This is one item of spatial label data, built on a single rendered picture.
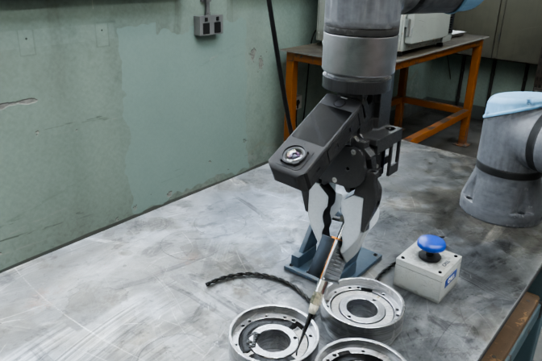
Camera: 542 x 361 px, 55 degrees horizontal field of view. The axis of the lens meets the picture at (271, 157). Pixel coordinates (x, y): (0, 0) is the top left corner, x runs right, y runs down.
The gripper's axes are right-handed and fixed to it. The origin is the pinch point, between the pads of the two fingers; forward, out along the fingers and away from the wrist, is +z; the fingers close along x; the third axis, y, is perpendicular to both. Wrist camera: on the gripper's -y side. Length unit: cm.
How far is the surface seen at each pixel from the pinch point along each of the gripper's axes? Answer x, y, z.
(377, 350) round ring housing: -7.0, -0.5, 10.2
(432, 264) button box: -5.3, 18.8, 8.8
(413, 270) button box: -3.3, 17.0, 9.7
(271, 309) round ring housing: 6.5, -2.9, 9.7
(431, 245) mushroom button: -4.6, 19.0, 6.0
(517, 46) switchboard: 76, 376, 26
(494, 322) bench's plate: -14.9, 17.9, 13.3
